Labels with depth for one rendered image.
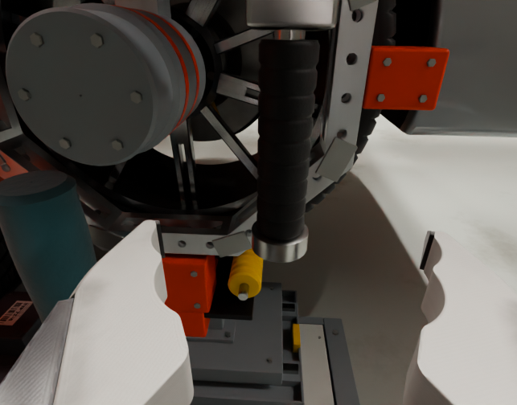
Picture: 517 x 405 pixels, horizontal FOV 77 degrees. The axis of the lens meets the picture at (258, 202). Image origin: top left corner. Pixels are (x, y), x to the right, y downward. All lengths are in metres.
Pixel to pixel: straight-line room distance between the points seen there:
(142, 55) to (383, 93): 0.28
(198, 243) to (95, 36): 0.33
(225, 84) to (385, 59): 0.23
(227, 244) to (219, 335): 0.40
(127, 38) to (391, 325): 1.18
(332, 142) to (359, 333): 0.89
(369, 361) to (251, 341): 0.44
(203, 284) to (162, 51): 0.37
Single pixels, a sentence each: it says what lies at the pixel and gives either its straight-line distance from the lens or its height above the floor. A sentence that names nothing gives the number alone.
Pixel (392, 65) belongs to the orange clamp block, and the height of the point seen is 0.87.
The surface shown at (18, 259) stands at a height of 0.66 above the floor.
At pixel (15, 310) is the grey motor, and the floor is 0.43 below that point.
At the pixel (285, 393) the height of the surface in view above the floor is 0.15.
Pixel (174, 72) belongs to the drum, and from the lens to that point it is 0.34.
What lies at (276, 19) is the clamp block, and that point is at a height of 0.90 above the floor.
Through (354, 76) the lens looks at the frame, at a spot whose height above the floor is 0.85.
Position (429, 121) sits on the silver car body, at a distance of 0.64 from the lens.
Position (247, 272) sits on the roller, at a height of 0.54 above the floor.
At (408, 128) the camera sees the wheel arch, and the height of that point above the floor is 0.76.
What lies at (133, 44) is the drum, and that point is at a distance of 0.30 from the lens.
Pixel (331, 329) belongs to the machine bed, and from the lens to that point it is 1.11.
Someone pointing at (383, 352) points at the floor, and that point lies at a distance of 1.21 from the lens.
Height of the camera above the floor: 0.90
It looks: 28 degrees down
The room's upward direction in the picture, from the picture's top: 1 degrees clockwise
